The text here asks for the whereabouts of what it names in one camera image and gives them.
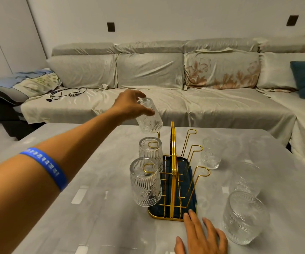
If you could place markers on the person's right thumb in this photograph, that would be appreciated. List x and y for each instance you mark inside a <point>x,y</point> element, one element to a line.
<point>179,245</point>

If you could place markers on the light blue cloth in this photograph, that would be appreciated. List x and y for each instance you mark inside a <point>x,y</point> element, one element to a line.
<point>7,79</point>

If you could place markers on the person's right middle finger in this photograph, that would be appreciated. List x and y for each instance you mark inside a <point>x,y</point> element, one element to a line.
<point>196,220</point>

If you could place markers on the person's left thumb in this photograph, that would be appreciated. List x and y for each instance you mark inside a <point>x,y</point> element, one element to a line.
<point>146,111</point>

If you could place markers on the white cabinet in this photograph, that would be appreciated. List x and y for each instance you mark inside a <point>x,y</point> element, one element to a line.
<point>7,36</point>

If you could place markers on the person's left forearm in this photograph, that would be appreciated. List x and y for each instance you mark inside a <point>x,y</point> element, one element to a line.
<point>49,161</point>

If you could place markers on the person's right hand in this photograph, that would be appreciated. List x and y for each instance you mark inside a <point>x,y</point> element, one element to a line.
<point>200,240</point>

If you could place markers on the person's right little finger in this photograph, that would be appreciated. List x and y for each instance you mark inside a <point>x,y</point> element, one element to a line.
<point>222,236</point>

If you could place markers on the person's left hand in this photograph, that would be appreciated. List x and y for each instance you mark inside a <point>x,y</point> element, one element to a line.
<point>126,105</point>

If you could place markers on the blue wristband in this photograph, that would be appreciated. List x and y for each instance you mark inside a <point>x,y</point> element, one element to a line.
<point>49,166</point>

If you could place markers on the clear ribbed drinking glass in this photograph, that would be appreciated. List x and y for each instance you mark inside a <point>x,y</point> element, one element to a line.
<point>145,182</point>
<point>245,218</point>
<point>211,154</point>
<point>245,179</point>
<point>149,119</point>
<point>150,153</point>

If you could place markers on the plain beige sofa back cushion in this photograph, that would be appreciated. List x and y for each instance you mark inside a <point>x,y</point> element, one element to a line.
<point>149,71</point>
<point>86,71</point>
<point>274,71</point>

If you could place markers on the black wall socket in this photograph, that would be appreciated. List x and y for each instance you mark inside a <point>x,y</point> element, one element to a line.
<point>292,20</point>
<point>111,27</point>

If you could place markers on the floral beige sofa back cushion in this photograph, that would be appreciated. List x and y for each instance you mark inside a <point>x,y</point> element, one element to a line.
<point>221,70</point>

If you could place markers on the beige covered sofa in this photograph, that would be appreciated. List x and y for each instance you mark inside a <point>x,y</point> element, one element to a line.
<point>221,108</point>

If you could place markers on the pale green patterned cloth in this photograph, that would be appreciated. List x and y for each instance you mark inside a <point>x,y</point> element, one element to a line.
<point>37,84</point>

